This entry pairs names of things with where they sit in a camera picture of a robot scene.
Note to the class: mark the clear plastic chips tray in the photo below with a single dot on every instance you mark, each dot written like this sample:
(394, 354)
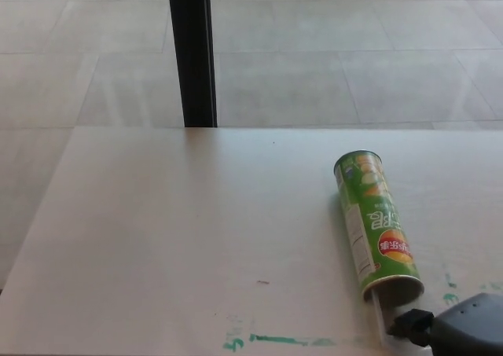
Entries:
(380, 316)

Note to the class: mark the black vertical post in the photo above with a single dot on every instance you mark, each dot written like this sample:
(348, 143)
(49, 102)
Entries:
(192, 57)

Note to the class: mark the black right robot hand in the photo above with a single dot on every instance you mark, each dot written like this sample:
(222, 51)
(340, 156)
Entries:
(463, 324)

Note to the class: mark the green cylindrical chips can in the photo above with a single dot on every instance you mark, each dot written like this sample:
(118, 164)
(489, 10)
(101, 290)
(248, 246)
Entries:
(365, 214)

